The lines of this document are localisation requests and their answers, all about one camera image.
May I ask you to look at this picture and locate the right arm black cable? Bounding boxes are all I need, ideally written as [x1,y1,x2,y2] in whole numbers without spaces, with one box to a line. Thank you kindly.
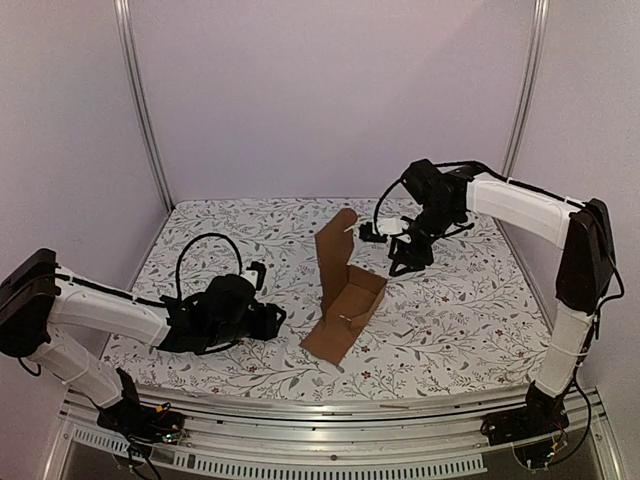
[372,159,501,241]

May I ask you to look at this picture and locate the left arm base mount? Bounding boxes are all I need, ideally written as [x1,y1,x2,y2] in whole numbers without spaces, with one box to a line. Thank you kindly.
[97,368,186,444]

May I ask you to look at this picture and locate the left aluminium corner post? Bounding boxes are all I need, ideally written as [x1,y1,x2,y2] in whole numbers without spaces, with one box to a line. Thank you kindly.
[113,0,175,214]

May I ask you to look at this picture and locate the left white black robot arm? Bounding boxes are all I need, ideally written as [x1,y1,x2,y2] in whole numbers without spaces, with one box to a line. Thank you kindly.
[1,248,286,434]

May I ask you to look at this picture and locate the aluminium front rail frame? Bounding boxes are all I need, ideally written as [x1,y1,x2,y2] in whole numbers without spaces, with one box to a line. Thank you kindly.
[42,383,626,480]

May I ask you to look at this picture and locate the floral patterned table mat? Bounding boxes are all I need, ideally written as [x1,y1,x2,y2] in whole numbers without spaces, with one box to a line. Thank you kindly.
[102,199,549,402]

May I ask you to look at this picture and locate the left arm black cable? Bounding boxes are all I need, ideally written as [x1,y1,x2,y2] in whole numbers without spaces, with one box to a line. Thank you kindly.
[174,232,245,301]

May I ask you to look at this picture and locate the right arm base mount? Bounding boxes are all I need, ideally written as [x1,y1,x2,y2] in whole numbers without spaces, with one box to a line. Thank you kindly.
[480,383,569,446]

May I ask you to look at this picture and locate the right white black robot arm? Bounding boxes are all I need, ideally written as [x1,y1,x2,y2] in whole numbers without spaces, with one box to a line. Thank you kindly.
[373,159,625,398]

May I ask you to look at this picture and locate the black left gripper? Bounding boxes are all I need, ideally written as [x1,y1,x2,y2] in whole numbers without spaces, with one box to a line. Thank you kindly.
[207,303,286,349]

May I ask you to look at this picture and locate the aluminium corner post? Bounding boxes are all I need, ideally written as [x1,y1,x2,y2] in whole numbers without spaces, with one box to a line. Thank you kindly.
[502,0,550,177]
[113,0,175,214]

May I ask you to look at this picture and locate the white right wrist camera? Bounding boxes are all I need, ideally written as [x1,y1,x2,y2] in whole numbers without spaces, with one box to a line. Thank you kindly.
[359,218,411,244]

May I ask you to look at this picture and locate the right aluminium corner post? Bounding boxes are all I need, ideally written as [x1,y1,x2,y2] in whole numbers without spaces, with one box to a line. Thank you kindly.
[502,0,550,177]

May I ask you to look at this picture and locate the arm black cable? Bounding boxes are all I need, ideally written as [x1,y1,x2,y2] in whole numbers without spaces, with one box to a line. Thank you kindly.
[372,159,501,241]
[174,232,245,301]

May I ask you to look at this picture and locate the brown cardboard box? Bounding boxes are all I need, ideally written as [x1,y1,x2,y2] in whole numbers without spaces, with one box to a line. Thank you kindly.
[300,208,387,366]

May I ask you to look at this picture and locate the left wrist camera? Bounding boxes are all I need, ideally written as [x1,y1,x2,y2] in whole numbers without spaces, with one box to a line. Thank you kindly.
[241,261,267,291]

